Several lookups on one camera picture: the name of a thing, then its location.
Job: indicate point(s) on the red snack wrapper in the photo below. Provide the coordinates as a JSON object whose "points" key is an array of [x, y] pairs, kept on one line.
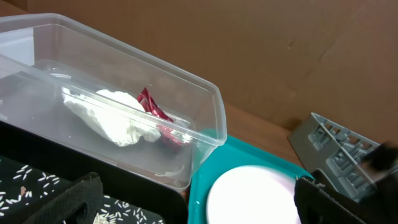
{"points": [[174, 140]]}

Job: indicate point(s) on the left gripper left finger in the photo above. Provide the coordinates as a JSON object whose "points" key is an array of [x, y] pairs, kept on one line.
{"points": [[78, 202]]}

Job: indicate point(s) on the large pink plate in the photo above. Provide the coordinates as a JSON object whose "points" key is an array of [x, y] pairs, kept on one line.
{"points": [[252, 195]]}

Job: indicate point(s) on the white rice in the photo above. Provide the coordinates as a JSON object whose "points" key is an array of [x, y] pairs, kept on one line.
{"points": [[23, 185]]}

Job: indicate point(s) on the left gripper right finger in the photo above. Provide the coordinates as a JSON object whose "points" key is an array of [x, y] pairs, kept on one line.
{"points": [[317, 204]]}

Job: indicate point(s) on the cardboard box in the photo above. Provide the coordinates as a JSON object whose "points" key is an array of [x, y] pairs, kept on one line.
{"points": [[278, 59]]}

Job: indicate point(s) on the grey dish rack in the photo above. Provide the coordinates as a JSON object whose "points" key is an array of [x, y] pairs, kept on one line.
{"points": [[335, 152]]}

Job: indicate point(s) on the white napkin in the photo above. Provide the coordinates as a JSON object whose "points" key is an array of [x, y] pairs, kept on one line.
{"points": [[103, 120]]}

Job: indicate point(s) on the clear plastic bin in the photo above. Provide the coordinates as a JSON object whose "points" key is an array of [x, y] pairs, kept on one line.
{"points": [[43, 53]]}

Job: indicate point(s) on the teal plastic tray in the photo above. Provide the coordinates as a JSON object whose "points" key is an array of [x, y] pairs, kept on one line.
{"points": [[233, 153]]}

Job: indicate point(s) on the black rectangular tray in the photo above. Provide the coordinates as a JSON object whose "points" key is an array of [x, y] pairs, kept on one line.
{"points": [[20, 146]]}

